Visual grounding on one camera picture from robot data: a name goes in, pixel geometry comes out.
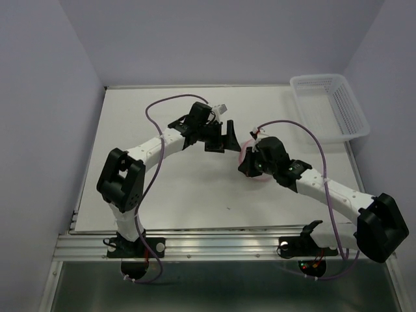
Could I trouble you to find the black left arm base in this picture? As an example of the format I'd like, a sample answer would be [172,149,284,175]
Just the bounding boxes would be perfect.
[103,235,166,259]

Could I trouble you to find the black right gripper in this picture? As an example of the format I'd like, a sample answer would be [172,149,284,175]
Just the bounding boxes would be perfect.
[236,146,276,177]

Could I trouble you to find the white perforated plastic basket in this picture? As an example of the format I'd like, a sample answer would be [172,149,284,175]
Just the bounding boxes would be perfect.
[290,73,371,144]

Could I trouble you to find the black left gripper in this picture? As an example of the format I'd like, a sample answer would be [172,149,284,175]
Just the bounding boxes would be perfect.
[196,120,240,153]

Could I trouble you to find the white mesh laundry bag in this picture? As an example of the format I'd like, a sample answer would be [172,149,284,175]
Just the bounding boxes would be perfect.
[239,138,272,183]

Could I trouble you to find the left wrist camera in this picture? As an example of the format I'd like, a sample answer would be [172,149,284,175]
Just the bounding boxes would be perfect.
[212,104,227,115]

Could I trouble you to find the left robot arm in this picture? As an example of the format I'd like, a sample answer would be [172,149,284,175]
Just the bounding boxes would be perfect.
[97,101,241,256]

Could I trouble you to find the aluminium mounting rail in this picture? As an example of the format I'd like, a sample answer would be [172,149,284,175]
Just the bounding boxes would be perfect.
[51,227,399,261]

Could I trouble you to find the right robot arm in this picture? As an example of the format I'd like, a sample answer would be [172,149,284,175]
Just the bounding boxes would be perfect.
[238,136,410,263]

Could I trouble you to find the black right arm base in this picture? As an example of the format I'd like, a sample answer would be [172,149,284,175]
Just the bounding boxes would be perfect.
[276,220,338,259]

